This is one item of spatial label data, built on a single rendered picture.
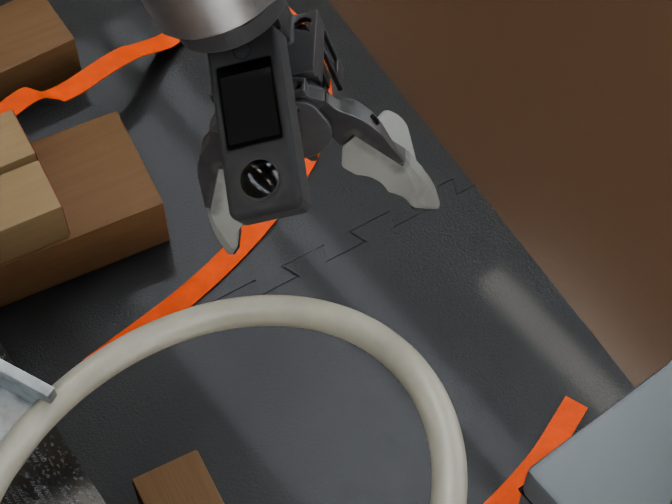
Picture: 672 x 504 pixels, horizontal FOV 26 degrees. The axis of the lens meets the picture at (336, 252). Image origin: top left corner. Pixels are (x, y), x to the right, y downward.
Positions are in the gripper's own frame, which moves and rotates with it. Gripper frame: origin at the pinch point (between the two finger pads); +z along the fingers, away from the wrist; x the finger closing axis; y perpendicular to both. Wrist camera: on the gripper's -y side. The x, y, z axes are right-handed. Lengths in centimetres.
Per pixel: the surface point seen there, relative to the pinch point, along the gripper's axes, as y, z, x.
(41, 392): 15, 27, 40
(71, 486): 35, 68, 61
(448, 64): 169, 124, 24
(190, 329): 21.6, 29.2, 25.9
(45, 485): 34, 65, 63
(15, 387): 17, 28, 43
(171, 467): 69, 113, 71
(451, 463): 0.3, 28.4, -0.2
